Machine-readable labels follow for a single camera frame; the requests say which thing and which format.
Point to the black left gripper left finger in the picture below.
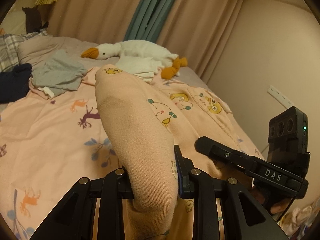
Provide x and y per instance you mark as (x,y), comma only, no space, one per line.
(124,185)

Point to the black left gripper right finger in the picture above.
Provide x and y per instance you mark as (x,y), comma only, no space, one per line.
(188,184)

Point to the peach cartoon print pajama garment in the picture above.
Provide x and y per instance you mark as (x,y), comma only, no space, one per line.
(144,122)

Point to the white cream folded clothes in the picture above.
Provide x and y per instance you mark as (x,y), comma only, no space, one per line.
(143,68)

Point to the person's right hand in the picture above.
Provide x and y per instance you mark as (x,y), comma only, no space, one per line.
(265,197)

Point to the pink printed duvet cover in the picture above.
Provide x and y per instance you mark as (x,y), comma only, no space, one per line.
(46,146)

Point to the grey small garment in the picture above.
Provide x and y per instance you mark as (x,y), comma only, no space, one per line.
(58,75)

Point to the white goose plush toy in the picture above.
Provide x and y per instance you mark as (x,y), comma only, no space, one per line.
(139,48)

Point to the navy blue garment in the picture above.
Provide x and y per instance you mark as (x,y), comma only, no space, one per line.
(14,84)

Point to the teal curtain panel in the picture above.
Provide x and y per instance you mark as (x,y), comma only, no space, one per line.
(148,20)

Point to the plaid grey white pillow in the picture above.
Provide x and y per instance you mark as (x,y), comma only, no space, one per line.
(9,48)

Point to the pink pleated curtain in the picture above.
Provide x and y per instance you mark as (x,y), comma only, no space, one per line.
(195,29)

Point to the dark brown plush cat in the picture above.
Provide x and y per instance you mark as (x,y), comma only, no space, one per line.
(36,18)

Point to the white wall socket strip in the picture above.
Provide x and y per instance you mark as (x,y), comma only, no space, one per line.
(282,99)

